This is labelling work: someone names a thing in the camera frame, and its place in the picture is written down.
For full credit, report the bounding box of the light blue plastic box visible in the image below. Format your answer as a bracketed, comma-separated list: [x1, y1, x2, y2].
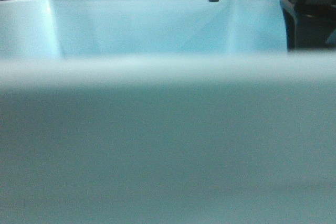
[1, 0, 335, 223]

